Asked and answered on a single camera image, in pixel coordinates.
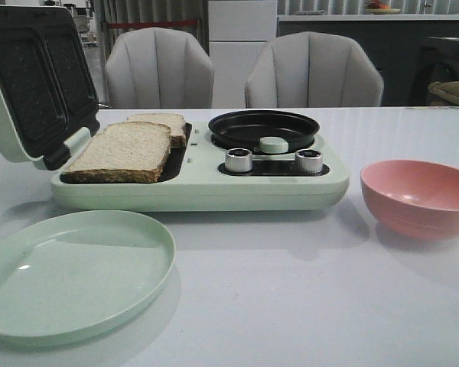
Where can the bread slice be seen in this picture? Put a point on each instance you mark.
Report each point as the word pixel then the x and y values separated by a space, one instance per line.
pixel 175 122
pixel 124 153

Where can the pink bowl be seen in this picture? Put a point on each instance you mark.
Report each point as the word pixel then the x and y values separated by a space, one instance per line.
pixel 418 199

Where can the green breakfast maker lid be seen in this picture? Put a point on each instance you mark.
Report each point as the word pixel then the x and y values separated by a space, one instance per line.
pixel 48 101

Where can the left silver knob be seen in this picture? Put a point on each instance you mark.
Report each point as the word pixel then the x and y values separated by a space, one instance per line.
pixel 238 160

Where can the silver knob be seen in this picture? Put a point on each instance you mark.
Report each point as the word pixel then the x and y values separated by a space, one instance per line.
pixel 308 161
pixel 238 160

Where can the black round frying pan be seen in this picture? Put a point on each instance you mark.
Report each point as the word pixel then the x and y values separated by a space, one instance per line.
pixel 244 129

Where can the right silver knob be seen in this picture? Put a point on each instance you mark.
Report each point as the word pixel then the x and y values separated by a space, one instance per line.
pixel 308 161

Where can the right grey chair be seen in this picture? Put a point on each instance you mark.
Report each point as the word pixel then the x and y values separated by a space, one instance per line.
pixel 312 69

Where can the grey chair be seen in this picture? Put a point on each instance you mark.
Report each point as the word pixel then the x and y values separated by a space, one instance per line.
pixel 159 68
pixel 312 69

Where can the left grey chair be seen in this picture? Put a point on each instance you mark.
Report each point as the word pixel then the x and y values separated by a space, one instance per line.
pixel 159 68

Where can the white refrigerator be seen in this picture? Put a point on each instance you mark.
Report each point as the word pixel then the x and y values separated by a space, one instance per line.
pixel 237 32

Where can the light green round plate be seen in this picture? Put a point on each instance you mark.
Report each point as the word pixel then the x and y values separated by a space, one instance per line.
pixel 76 276

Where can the dark kitchen counter cabinet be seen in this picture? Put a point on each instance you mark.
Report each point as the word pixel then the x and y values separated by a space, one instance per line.
pixel 392 42

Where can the fruit plate on counter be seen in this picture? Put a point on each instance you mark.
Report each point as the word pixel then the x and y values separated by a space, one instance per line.
pixel 377 7

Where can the black appliance cabinet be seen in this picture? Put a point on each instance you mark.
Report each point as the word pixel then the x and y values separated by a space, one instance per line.
pixel 438 61

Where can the beige sofa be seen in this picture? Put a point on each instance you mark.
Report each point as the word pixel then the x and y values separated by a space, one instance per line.
pixel 444 94

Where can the green pan handle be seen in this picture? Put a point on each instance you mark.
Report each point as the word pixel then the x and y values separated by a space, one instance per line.
pixel 273 145

